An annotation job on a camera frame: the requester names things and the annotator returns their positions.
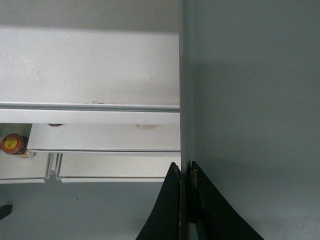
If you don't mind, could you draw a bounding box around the white middle shelf board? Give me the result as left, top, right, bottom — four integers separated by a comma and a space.
0, 26, 180, 125

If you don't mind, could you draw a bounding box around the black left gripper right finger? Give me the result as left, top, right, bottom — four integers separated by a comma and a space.
190, 161, 263, 240

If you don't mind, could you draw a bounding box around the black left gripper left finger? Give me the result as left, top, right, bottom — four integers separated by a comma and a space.
136, 162, 187, 240

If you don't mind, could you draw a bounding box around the grey silver tray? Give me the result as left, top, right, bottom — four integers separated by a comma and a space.
179, 0, 320, 240

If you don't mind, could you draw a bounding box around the black table leg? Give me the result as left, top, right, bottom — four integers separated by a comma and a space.
0, 204, 13, 220

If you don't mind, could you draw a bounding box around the red lid jar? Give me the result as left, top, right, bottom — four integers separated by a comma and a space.
0, 133, 29, 156

